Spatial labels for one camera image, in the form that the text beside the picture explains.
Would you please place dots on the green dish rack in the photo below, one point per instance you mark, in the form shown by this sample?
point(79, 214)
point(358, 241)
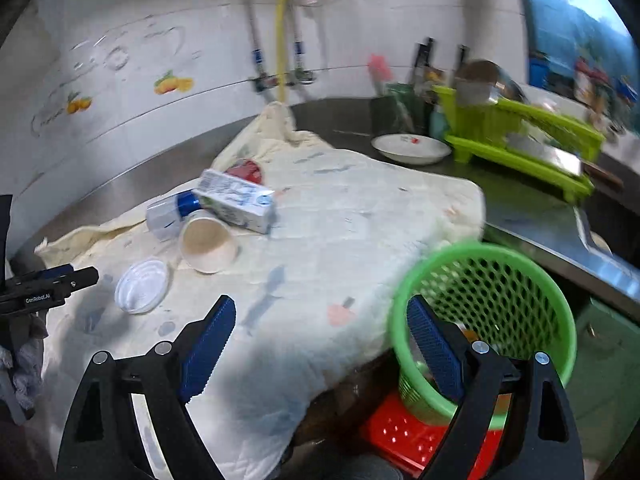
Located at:
point(500, 152)

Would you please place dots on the red plastic stool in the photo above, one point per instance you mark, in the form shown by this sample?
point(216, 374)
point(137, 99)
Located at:
point(400, 435)

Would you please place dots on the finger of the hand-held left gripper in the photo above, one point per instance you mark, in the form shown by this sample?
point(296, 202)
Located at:
point(80, 279)
point(52, 271)

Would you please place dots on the blue plastic container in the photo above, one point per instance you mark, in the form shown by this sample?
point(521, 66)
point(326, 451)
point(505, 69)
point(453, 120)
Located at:
point(539, 70)

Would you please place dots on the cream quilted blanket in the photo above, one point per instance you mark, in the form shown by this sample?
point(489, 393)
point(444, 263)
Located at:
point(325, 240)

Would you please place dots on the teal soap bottle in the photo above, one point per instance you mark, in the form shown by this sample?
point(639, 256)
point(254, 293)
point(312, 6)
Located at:
point(437, 122)

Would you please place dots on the green glass jar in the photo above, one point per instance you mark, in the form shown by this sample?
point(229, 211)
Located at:
point(400, 105)

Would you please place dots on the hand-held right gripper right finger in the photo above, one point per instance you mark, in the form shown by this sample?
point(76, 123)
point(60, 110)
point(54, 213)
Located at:
point(435, 350)

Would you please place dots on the blue and silver can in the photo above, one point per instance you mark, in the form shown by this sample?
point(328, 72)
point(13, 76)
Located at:
point(172, 212)

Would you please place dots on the pink bottle brush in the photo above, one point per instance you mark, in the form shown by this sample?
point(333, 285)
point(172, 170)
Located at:
point(380, 67)

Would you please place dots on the green plastic basket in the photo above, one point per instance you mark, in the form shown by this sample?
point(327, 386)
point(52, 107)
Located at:
point(500, 280)

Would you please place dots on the white milk carton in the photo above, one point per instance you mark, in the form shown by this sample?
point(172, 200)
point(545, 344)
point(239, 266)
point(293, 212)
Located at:
point(235, 200)

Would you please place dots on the steel sink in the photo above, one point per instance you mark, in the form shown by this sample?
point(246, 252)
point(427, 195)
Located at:
point(607, 255)

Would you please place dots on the red can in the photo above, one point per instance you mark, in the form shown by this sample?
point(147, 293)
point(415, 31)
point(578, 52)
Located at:
point(247, 171)

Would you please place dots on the green cabinet door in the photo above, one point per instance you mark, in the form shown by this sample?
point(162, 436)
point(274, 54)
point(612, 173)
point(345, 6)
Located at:
point(610, 370)

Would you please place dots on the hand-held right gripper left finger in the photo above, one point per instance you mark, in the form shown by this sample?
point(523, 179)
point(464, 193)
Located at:
point(207, 350)

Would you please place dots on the white bowl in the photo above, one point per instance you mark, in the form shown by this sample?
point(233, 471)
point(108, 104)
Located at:
point(410, 150)

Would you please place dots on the paper cup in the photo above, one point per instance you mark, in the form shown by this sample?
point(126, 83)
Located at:
point(207, 245)

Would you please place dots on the clear plastic lid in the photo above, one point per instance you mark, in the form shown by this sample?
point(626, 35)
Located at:
point(141, 286)

